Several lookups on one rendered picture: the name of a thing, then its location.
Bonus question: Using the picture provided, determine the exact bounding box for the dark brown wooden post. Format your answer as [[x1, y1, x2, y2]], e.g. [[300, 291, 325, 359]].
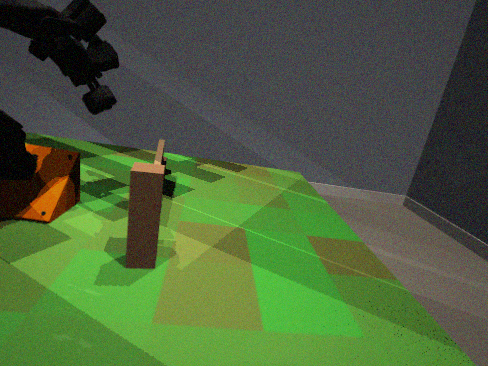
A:
[[126, 157, 167, 269]]

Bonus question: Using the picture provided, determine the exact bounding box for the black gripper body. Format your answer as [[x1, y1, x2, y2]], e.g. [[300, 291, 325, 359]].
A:
[[58, 49, 117, 115]]

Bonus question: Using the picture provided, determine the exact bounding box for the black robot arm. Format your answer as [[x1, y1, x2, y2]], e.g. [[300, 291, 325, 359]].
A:
[[0, 0, 119, 180]]

